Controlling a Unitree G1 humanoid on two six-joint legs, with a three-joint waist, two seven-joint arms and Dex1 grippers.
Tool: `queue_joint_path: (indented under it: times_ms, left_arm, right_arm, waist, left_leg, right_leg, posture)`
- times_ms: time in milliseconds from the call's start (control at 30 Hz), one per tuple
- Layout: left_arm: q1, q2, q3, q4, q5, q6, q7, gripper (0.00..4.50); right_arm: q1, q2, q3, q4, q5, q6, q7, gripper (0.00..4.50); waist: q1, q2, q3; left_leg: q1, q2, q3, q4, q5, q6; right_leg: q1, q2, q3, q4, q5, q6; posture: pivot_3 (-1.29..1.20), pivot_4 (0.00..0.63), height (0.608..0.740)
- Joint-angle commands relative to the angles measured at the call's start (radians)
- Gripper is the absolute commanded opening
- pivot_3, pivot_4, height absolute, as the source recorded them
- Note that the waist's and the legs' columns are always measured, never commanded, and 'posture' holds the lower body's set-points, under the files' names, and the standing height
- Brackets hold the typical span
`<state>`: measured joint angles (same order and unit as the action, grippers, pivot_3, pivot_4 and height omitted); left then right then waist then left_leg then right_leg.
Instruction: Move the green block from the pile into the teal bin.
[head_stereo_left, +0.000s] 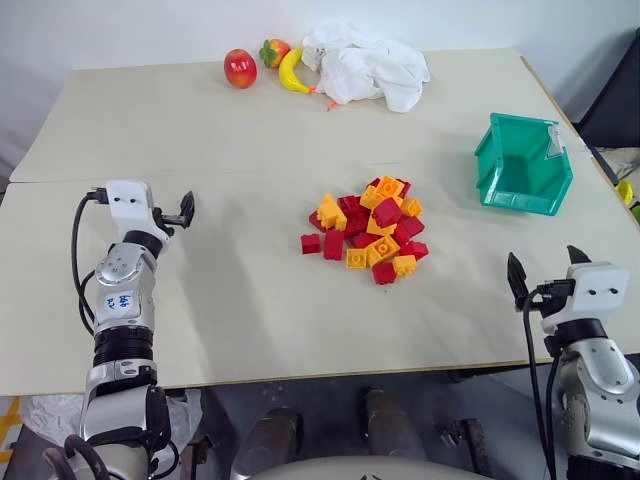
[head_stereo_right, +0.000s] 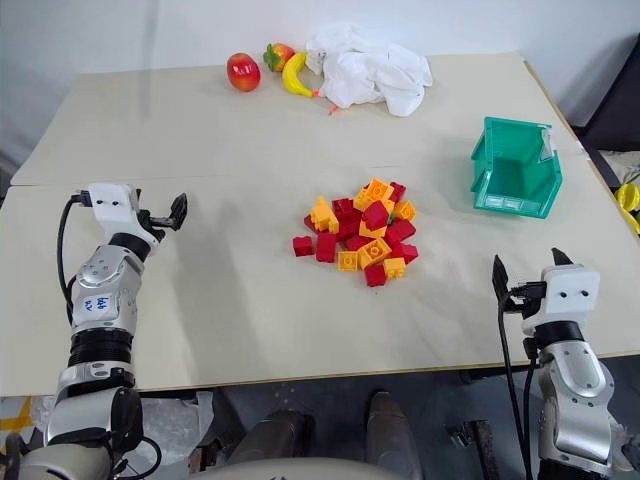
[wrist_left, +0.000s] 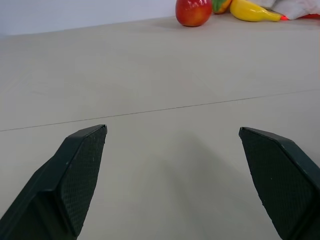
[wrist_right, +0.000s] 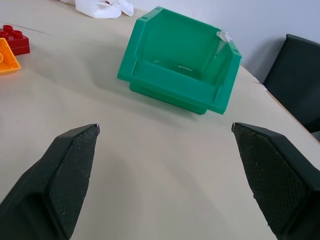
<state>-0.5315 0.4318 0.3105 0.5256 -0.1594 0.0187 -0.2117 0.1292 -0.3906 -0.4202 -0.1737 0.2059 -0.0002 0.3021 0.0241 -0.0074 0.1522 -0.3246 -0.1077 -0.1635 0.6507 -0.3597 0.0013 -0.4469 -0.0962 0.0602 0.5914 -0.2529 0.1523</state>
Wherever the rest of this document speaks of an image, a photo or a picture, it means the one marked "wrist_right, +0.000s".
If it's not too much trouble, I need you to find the orange toy building block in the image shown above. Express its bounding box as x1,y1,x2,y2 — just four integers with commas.
0,37,21,76

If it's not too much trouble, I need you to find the white tape scrap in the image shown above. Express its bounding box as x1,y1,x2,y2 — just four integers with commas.
215,29,233,43

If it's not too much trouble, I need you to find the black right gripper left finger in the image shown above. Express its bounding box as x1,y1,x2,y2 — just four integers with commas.
0,123,101,240

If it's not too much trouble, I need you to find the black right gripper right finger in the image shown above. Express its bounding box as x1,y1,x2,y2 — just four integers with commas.
231,122,320,240

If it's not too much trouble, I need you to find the black office chair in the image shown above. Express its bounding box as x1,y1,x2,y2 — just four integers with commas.
262,33,320,134

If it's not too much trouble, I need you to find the white crumpled cloth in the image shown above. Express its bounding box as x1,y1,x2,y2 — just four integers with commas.
55,0,135,19

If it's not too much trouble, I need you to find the green plastic storage bin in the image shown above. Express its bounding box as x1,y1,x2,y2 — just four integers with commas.
116,6,243,116

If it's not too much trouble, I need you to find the red toy brick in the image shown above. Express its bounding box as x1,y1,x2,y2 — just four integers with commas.
0,24,31,57

